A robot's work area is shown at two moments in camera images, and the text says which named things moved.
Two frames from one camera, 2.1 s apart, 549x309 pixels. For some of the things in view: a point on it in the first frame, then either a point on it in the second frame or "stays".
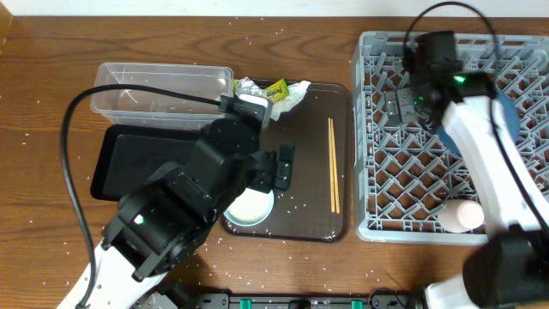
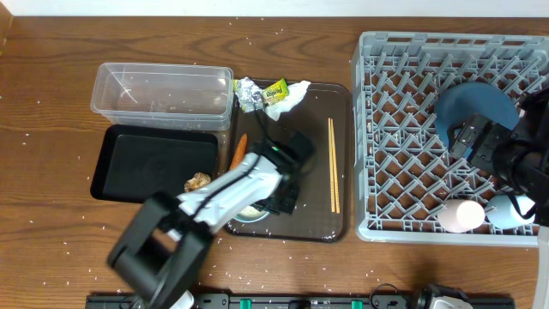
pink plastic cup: x=461 y=215 stays
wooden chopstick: x=331 y=161 stays
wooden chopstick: x=336 y=183 stays
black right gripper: x=406 y=105 to x=479 y=140
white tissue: x=296 y=93 stays
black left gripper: x=266 y=167 to x=282 y=197
